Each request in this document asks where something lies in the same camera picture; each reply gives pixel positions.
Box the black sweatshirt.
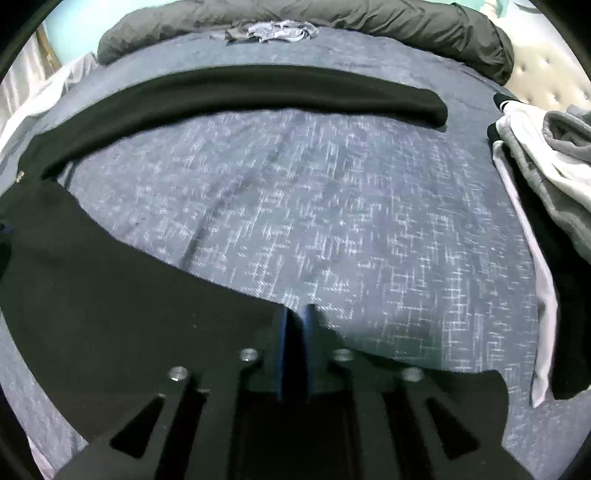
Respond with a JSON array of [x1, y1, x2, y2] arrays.
[[0, 65, 509, 480]]

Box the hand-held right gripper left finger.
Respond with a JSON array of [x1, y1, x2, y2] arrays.
[[55, 305, 296, 480]]

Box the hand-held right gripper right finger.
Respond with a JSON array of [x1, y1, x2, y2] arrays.
[[302, 302, 536, 480]]

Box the crumpled grey-white cloth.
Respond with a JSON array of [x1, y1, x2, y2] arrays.
[[225, 19, 319, 44]]

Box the wooden frame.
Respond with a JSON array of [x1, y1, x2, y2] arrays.
[[39, 23, 63, 68]]

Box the white curtain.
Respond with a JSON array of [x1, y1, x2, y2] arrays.
[[0, 32, 47, 90]]

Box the rolled grey duvet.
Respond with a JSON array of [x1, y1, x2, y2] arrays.
[[97, 0, 515, 86]]

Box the stack of folded clothes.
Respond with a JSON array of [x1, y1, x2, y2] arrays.
[[487, 92, 591, 408]]

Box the grey folded garment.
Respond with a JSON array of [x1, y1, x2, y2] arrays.
[[508, 107, 591, 261]]

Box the white folded garment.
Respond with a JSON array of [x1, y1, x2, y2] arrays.
[[492, 99, 591, 197]]

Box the beige tufted headboard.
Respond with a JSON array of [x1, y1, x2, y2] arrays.
[[505, 34, 583, 114]]

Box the white blanket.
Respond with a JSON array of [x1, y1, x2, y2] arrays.
[[0, 53, 100, 144]]

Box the grey-blue patterned bed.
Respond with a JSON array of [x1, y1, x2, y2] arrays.
[[0, 23, 591, 480]]

